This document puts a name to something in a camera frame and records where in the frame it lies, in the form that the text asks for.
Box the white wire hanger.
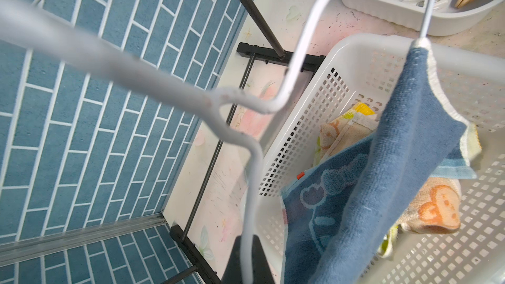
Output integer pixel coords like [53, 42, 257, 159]
[1, 0, 435, 283]

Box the yellow green towel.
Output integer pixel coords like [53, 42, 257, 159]
[312, 102, 377, 253]

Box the white perforated plastic basket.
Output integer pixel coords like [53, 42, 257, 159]
[240, 33, 505, 284]

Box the orange bunny towel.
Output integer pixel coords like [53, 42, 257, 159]
[317, 110, 462, 235]

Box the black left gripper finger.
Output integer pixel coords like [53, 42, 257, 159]
[220, 235, 276, 284]

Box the black clothes rack frame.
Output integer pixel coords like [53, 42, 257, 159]
[159, 0, 326, 284]

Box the beige clothespin orange towel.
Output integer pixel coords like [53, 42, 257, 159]
[402, 0, 451, 11]

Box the blue bear towel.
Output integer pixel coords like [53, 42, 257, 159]
[281, 38, 469, 283]

